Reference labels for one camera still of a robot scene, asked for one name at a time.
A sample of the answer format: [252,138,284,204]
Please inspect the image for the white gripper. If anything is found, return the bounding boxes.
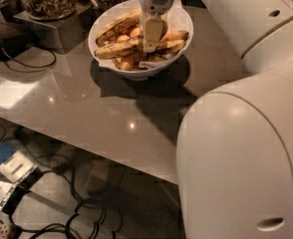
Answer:
[139,0,174,53]

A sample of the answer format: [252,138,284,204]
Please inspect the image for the spotted banana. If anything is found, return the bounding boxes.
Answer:
[96,8,141,47]
[94,37,144,59]

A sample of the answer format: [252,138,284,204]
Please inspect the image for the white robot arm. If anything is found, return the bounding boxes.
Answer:
[176,0,293,239]

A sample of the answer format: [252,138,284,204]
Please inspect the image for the yellow banana right side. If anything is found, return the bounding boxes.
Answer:
[155,30,188,55]

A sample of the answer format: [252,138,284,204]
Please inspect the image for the white bowl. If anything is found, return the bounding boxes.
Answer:
[88,0,194,82]

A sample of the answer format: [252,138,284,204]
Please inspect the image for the white paper liner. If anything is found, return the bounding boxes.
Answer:
[98,0,192,72]

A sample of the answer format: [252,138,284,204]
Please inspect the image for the orange fruit front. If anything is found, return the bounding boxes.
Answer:
[121,55,135,71]

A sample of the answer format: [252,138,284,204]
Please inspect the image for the steel riser block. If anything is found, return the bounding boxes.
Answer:
[14,3,94,54]

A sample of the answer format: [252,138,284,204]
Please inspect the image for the right shoe under table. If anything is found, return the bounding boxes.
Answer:
[86,159,111,194]

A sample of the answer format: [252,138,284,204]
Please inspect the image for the shoe under table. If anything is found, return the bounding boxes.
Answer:
[86,159,111,194]
[50,143,76,174]

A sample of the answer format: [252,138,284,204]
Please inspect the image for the left shoe under table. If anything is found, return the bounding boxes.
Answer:
[50,143,76,174]

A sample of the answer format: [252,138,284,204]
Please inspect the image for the blue white box on floor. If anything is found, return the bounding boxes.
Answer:
[0,141,37,182]

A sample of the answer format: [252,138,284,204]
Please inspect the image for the perforated shoe bottom corner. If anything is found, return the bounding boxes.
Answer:
[0,224,17,239]

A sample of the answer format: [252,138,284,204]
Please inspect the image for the black cable on table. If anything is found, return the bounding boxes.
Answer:
[0,33,58,74]

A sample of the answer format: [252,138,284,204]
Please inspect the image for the dark device with cable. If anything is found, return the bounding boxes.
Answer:
[0,22,31,60]

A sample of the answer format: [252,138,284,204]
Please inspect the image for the black floor cables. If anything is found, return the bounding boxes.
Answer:
[0,122,125,239]

